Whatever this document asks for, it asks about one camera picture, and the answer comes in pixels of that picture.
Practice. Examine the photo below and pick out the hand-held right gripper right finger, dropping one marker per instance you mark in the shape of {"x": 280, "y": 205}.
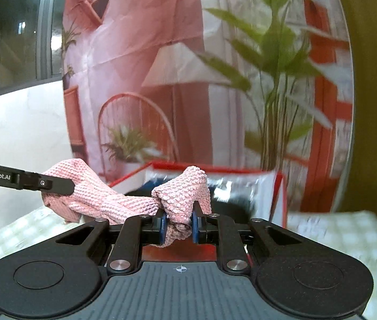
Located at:
{"x": 195, "y": 228}

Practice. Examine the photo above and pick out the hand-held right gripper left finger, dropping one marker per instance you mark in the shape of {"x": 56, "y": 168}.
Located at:
{"x": 163, "y": 230}

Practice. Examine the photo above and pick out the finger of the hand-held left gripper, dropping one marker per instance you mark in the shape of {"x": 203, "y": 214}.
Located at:
{"x": 55, "y": 184}

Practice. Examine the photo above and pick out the grey socks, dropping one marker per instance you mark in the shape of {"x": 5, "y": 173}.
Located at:
{"x": 231, "y": 186}

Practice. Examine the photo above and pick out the pink waffle towel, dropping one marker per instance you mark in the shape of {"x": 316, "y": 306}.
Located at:
{"x": 108, "y": 203}

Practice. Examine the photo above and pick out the red cardboard box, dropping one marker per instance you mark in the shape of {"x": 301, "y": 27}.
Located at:
{"x": 275, "y": 200}

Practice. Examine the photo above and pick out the dark glass window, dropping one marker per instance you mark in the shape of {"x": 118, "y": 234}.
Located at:
{"x": 12, "y": 23}

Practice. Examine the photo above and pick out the printed room scene backdrop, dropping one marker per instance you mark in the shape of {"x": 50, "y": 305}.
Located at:
{"x": 181, "y": 73}

